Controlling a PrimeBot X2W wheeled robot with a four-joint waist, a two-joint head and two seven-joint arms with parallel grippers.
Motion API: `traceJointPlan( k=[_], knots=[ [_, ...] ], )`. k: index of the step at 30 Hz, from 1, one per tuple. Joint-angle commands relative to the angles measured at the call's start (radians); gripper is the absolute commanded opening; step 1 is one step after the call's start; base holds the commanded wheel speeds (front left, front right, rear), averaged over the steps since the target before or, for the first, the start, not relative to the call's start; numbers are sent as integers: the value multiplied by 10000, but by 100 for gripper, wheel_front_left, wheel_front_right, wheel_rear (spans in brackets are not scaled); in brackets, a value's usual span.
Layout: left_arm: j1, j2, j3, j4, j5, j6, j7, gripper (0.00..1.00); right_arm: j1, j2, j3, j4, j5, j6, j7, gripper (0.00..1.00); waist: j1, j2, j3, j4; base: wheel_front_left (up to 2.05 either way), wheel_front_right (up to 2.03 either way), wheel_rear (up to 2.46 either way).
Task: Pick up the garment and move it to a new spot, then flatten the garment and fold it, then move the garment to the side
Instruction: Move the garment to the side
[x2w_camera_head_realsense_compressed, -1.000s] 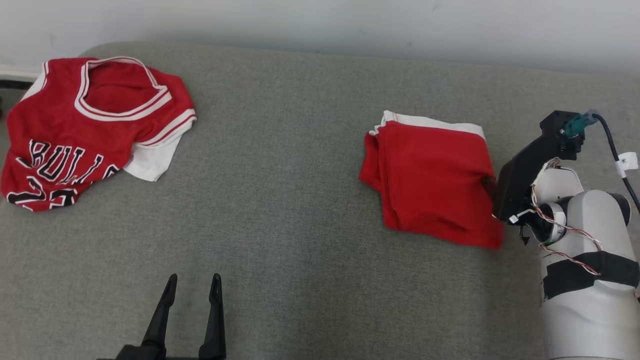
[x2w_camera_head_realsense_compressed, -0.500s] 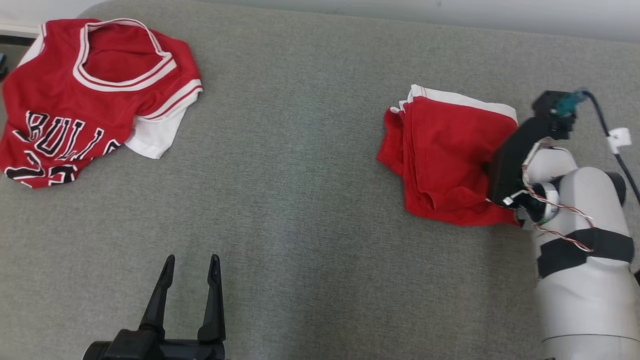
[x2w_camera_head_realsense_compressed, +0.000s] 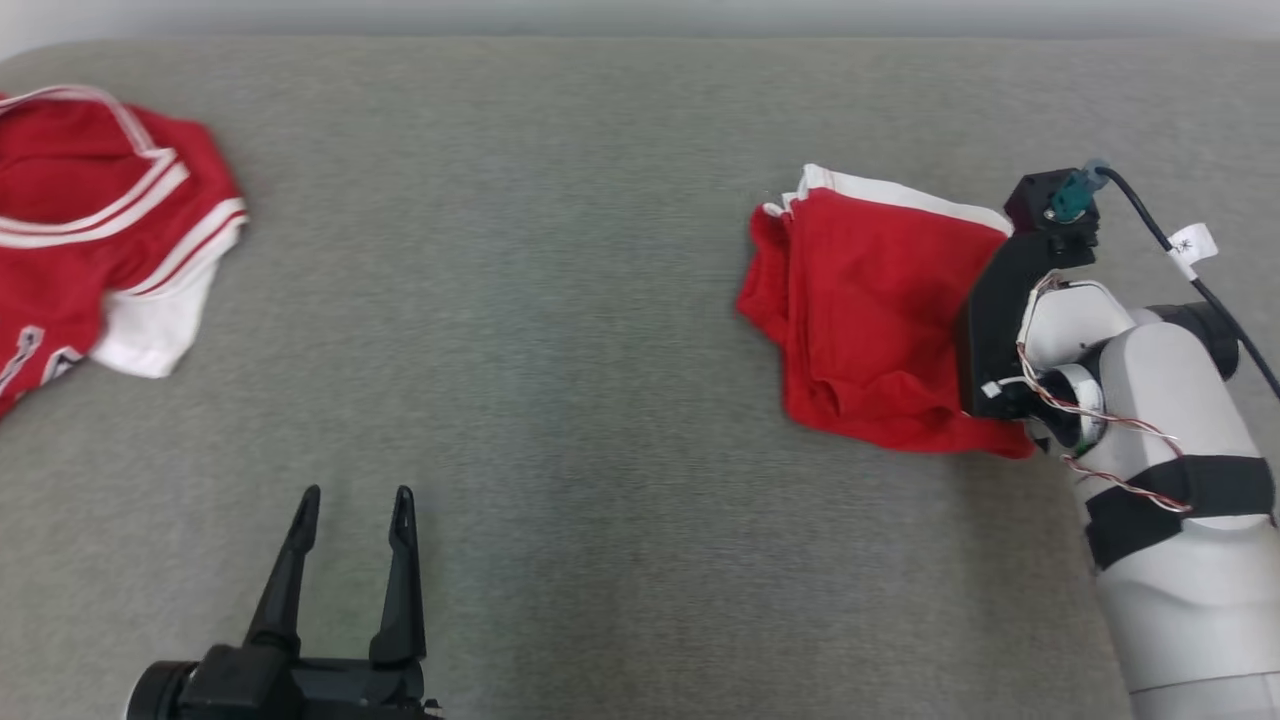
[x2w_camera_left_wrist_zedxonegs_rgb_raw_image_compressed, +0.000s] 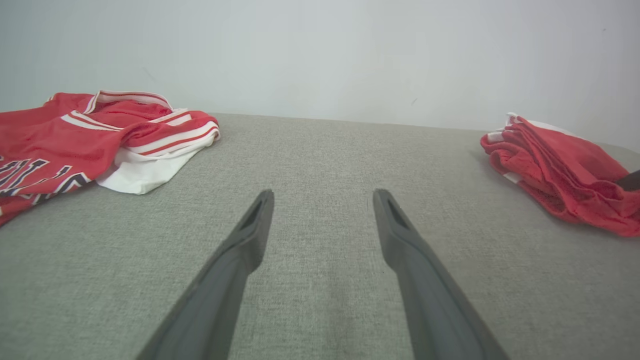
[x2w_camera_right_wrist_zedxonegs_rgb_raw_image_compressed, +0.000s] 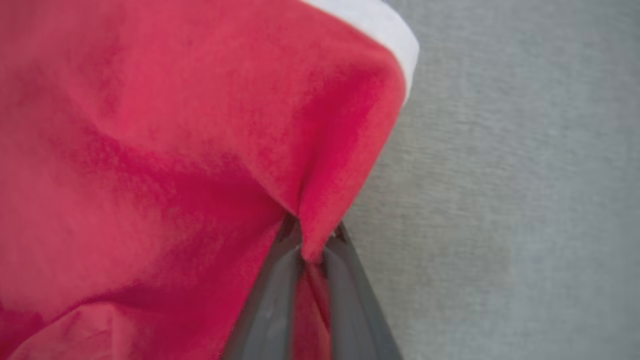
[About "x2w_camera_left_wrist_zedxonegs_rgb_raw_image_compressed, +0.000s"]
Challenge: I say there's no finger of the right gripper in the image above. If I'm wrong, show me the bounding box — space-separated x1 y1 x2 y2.
616 170 640 192

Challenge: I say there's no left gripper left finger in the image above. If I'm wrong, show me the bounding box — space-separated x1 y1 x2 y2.
136 189 275 360

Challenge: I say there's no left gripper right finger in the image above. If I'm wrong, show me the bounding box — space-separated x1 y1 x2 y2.
372 188 511 360

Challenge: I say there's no red basketball shorts white hem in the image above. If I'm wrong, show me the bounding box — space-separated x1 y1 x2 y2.
480 112 640 238

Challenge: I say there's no red basketball jersey white trim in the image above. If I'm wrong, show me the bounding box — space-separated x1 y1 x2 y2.
0 90 221 227

